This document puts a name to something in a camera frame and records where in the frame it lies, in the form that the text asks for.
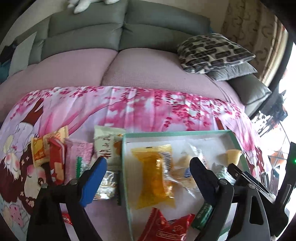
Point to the white box with teal rim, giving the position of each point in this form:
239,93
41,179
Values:
208,143

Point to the pink sofa cover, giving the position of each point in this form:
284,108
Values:
81,67

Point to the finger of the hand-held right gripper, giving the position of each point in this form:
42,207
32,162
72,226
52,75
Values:
252,183

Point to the pink snack packet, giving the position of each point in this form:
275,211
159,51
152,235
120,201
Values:
76,150

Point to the dark grey cushion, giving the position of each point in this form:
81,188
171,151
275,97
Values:
233,71

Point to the red wafer packet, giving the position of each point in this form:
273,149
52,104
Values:
57,162

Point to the dark clothes pile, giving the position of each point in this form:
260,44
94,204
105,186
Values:
5,53

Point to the orange and cream snack packet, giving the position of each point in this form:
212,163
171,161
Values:
57,134

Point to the black and white patterned cushion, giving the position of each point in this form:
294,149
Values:
212,51

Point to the dark equipment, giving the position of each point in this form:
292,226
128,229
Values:
276,109

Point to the large red snack packet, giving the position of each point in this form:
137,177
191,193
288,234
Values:
166,227

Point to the silver clear snack packet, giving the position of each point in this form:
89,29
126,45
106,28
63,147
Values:
106,185

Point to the light grey pillow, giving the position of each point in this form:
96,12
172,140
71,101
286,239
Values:
22,55

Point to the silver and green snack packet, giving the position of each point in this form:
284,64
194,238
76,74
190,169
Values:
220,171

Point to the round pastry clear packet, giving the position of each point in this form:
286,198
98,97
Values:
233,155

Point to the blue cloth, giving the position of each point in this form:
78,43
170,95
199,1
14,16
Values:
3,74

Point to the clear bun packet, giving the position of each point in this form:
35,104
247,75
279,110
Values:
182,169

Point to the grey sofa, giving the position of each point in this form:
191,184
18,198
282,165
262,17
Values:
92,23

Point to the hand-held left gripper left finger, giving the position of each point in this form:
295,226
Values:
92,183

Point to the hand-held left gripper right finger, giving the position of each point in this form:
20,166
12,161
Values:
204,183

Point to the beige patterned curtain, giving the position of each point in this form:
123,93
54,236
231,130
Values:
249,27

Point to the printed cartoon blanket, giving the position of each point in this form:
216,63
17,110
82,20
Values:
138,109

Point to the yellow packet with red label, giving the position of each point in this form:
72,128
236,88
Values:
39,150

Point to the white plush toy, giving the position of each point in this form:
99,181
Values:
81,5

